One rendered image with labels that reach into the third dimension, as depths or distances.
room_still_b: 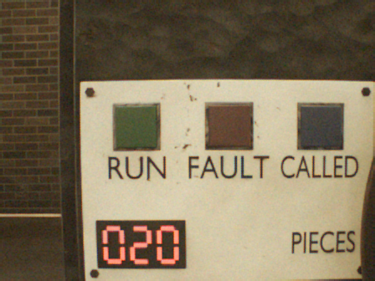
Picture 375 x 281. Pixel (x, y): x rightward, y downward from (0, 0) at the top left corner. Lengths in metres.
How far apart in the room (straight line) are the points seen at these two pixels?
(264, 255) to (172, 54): 0.20
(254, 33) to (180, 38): 0.07
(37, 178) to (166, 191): 6.17
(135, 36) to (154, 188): 0.14
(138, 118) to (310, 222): 0.18
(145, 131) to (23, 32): 6.17
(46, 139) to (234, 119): 6.14
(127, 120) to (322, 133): 0.17
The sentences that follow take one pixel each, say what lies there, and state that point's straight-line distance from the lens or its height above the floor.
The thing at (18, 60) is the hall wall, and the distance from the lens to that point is 6.80.
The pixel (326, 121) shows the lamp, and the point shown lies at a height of 1.20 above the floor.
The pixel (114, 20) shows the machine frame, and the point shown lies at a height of 1.30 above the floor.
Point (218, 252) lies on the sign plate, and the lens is 0.67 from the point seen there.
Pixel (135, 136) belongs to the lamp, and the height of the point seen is 1.19.
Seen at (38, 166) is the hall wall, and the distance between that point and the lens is 6.81.
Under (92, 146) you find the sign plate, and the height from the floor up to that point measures 1.18.
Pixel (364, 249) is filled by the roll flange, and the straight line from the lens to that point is 0.62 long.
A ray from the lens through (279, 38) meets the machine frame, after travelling 0.68.
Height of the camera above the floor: 1.24
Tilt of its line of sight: 8 degrees down
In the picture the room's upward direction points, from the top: straight up
